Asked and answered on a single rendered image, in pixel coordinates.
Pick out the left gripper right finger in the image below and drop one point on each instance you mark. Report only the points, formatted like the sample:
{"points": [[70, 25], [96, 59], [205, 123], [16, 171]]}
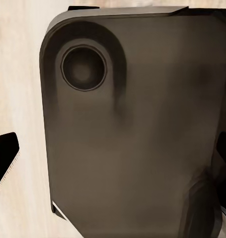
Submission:
{"points": [[221, 145]]}

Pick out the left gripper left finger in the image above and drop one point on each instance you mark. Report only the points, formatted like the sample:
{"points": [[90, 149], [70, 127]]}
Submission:
{"points": [[9, 148]]}

